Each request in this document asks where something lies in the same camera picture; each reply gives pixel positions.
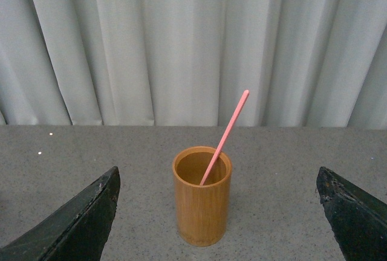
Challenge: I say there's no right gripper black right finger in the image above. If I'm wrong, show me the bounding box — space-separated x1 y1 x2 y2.
316 167 386 260

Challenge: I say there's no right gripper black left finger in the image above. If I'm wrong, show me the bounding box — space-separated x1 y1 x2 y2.
1 166 120 260

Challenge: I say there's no pink chopstick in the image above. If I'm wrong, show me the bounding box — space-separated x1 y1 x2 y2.
200 89 250 186

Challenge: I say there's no bamboo chopstick holder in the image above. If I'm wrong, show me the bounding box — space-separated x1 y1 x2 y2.
172 146 232 247

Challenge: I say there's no white pleated curtain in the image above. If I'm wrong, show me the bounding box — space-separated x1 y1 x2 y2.
1 0 386 129

